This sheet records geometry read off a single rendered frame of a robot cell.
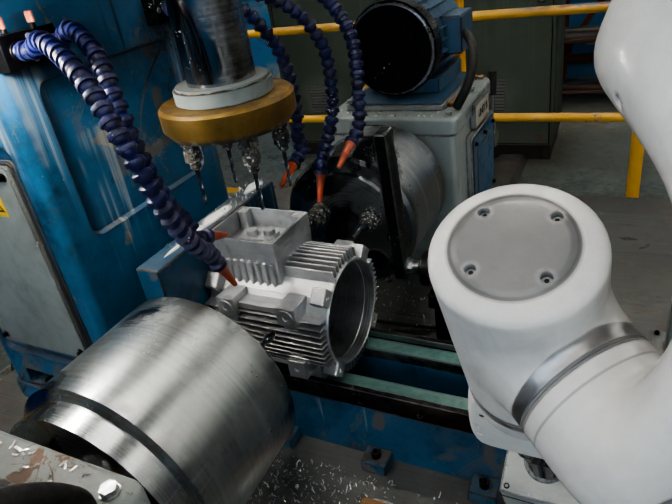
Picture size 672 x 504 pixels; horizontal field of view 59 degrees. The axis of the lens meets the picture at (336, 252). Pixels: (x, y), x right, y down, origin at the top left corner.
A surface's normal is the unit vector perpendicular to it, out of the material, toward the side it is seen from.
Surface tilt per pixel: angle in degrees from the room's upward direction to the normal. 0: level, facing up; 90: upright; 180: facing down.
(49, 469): 0
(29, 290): 90
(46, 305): 90
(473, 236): 25
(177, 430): 47
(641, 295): 0
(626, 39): 74
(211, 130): 90
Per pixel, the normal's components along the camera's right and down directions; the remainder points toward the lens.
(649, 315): -0.15, -0.86
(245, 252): -0.44, 0.50
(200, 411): 0.60, -0.47
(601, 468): -0.85, 0.14
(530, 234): -0.31, -0.57
